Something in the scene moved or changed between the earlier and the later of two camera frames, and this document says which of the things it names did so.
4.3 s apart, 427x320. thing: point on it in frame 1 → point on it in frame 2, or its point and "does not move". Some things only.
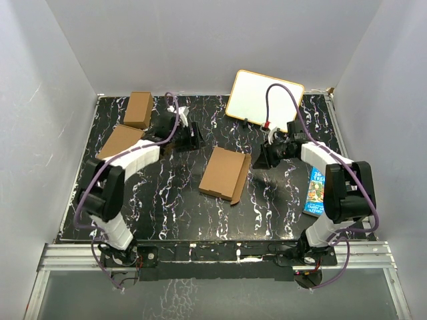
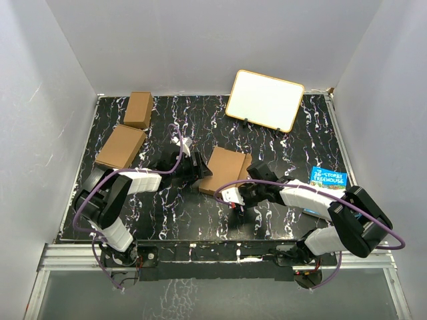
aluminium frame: x=351 y=257 does not move
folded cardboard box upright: x=138 y=109 does not move
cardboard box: x=225 y=174 does not move
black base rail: x=215 y=261 does not move
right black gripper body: x=277 y=151 → x=252 y=195
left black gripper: x=195 y=143 → x=196 y=173
